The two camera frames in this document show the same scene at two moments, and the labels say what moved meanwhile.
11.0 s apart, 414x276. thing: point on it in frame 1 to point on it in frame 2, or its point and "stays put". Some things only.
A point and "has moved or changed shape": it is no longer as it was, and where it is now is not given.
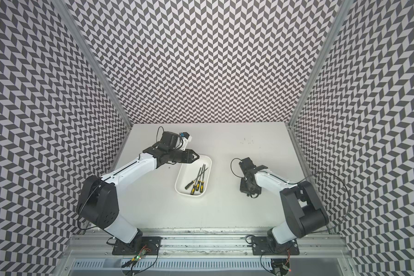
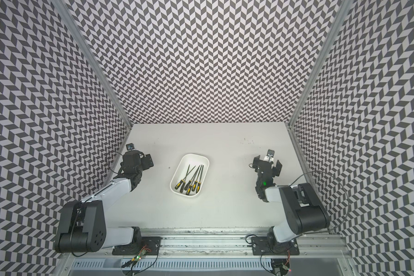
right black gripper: [243, 189] to [255, 163]
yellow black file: [189, 184] has moved or changed shape
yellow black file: [193, 188] has moved or changed shape
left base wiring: [138, 257] stays put
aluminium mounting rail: [206, 242] stays put
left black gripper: [189, 156] to [145, 160]
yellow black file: [202, 183] has moved or changed shape
